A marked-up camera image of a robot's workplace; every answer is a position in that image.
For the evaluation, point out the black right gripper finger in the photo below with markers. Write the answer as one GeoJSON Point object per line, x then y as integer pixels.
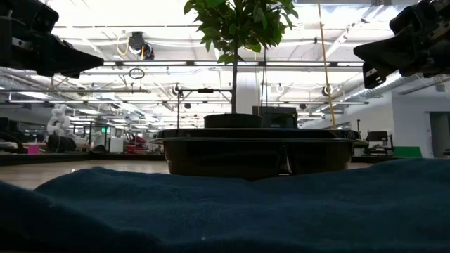
{"type": "Point", "coordinates": [372, 77]}
{"type": "Point", "coordinates": [386, 52]}

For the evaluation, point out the black plastic tupperware container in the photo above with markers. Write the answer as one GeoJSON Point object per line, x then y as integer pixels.
{"type": "Point", "coordinates": [228, 158]}

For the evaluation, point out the black machine on cart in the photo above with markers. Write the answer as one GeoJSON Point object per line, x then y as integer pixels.
{"type": "Point", "coordinates": [378, 136]}

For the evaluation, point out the black round bag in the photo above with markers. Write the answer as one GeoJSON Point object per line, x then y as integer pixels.
{"type": "Point", "coordinates": [61, 144]}

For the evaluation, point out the grey door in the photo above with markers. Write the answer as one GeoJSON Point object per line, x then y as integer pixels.
{"type": "Point", "coordinates": [439, 135]}

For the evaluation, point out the green board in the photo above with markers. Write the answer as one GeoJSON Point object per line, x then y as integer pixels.
{"type": "Point", "coordinates": [408, 152]}

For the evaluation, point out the pink bin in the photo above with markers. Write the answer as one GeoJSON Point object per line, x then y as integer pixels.
{"type": "Point", "coordinates": [33, 149]}

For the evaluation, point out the red cart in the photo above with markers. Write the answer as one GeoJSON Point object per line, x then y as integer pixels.
{"type": "Point", "coordinates": [136, 142]}

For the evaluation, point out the black monitor box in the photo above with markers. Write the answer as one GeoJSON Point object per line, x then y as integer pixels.
{"type": "Point", "coordinates": [276, 117]}

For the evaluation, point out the small green leafy tree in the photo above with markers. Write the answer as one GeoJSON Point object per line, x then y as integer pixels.
{"type": "Point", "coordinates": [239, 24]}

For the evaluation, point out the black plant pot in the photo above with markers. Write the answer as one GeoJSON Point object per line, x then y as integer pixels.
{"type": "Point", "coordinates": [232, 121]}

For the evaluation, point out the dark blue towel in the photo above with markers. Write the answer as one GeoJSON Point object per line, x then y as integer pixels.
{"type": "Point", "coordinates": [225, 211]}

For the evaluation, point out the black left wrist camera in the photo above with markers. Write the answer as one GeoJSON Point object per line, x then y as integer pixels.
{"type": "Point", "coordinates": [40, 15]}

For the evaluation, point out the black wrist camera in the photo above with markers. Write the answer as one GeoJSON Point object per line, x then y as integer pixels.
{"type": "Point", "coordinates": [408, 17]}
{"type": "Point", "coordinates": [40, 15]}

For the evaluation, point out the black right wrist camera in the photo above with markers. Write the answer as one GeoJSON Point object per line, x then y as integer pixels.
{"type": "Point", "coordinates": [408, 17]}

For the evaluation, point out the black aluminium table frame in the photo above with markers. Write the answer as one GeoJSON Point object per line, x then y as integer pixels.
{"type": "Point", "coordinates": [52, 158]}

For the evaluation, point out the black camera stand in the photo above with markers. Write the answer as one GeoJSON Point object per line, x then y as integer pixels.
{"type": "Point", "coordinates": [205, 90]}

